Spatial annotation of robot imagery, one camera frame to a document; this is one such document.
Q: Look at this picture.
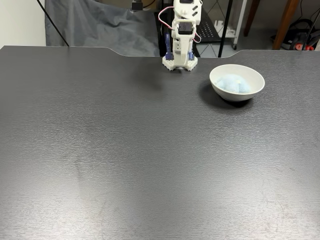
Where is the grey cloth sheet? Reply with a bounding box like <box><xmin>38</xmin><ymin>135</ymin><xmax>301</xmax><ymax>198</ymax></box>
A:
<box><xmin>44</xmin><ymin>0</ymin><xmax>161</xmax><ymax>57</ymax></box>

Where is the thick wooden table leg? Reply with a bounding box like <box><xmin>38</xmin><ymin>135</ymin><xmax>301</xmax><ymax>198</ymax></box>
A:
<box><xmin>271</xmin><ymin>0</ymin><xmax>302</xmax><ymax>50</ymax></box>

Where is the black red vacuum cleaner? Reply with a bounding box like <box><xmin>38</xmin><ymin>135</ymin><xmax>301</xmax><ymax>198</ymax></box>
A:
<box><xmin>271</xmin><ymin>18</ymin><xmax>320</xmax><ymax>52</ymax></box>

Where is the small black camera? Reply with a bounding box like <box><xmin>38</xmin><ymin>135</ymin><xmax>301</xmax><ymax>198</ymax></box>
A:
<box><xmin>131</xmin><ymin>0</ymin><xmax>144</xmax><ymax>12</ymax></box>

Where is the red white looping servo cable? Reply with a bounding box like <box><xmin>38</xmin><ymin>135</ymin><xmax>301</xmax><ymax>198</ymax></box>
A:
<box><xmin>157</xmin><ymin>6</ymin><xmax>176</xmax><ymax>32</ymax></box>

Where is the white power strip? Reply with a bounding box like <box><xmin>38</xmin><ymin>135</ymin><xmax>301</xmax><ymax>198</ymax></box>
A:
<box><xmin>214</xmin><ymin>20</ymin><xmax>237</xmax><ymax>36</ymax></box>

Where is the skyblue plush doll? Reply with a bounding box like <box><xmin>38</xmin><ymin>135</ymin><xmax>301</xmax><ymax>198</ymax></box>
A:
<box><xmin>215</xmin><ymin>73</ymin><xmax>252</xmax><ymax>94</ymax></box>

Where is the black computer case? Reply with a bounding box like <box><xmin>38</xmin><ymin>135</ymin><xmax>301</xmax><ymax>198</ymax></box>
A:
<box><xmin>153</xmin><ymin>10</ymin><xmax>176</xmax><ymax>58</ymax></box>

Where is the thin wooden table leg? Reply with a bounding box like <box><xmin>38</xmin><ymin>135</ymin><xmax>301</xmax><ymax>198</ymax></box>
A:
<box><xmin>243</xmin><ymin>0</ymin><xmax>262</xmax><ymax>37</ymax></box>

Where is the black metal stand pole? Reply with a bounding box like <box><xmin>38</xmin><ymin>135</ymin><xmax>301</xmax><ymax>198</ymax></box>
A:
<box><xmin>217</xmin><ymin>0</ymin><xmax>235</xmax><ymax>59</ymax></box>

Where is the white ceramic bowl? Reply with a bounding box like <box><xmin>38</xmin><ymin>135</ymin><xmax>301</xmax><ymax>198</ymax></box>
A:
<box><xmin>209</xmin><ymin>64</ymin><xmax>266</xmax><ymax>103</ymax></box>

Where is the black perforated metal rack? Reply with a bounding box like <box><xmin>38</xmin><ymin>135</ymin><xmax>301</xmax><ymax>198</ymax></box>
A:
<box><xmin>193</xmin><ymin>4</ymin><xmax>224</xmax><ymax>59</ymax></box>

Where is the thin black pole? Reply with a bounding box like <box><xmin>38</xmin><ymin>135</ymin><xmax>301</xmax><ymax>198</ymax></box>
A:
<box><xmin>36</xmin><ymin>0</ymin><xmax>71</xmax><ymax>47</ymax></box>

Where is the white cart frame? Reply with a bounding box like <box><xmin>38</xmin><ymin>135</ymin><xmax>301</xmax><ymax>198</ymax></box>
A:
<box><xmin>232</xmin><ymin>0</ymin><xmax>249</xmax><ymax>50</ymax></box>

